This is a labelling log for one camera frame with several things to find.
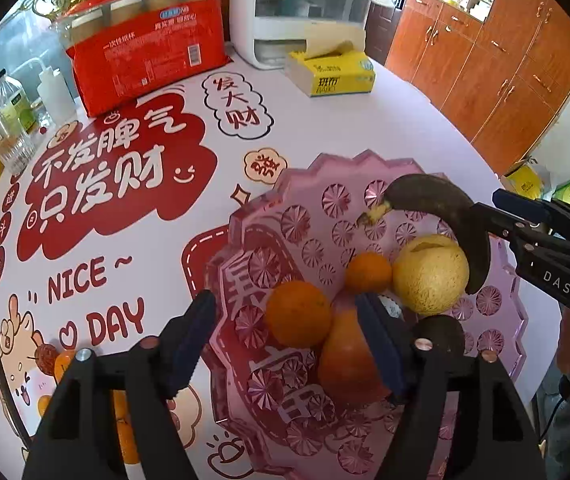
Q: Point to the clear plastic bottle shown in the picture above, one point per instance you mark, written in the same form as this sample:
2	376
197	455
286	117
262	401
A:
12	97

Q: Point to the clear ribbed glass cup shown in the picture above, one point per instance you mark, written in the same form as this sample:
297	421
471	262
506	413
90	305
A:
15	150

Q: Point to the dark avocado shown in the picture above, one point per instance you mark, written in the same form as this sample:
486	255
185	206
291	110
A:
445	330

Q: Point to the white countertop appliance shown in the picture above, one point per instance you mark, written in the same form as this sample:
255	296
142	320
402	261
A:
242	10

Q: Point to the wooden wall cabinets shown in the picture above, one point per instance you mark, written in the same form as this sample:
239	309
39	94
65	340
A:
490	75

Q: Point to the yellow carton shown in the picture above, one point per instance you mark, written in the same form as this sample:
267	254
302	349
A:
522	180

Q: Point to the yellow pear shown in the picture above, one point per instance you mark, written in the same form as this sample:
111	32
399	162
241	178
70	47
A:
430	275

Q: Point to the overripe dark banana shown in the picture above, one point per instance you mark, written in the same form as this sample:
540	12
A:
445	200

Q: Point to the pink plastic fruit bowl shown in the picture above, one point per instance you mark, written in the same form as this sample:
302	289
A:
285	225

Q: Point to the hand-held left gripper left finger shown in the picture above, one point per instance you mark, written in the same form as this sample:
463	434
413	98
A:
185	345

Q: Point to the mandarin orange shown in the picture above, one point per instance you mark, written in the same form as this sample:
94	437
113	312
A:
124	425
64	364
297	314
369	272
44	406

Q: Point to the red apple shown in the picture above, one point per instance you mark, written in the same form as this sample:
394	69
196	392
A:
347	360

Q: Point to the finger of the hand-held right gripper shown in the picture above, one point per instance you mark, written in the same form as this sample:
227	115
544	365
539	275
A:
515	202
495	220

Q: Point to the white squeeze bottle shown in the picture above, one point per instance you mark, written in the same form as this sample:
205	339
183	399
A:
57	97

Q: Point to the printed cartoon tablecloth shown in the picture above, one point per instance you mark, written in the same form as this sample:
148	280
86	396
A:
340	125

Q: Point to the yellow white tissue box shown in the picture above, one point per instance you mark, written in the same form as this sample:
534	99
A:
335	77

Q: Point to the red paper cup packet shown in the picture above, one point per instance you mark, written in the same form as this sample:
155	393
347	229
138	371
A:
140	70

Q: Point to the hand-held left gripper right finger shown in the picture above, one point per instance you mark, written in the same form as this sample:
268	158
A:
380	345

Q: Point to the red lychee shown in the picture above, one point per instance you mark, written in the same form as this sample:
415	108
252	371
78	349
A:
45	355

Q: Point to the dark brown door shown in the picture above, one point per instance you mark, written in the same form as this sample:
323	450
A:
377	30

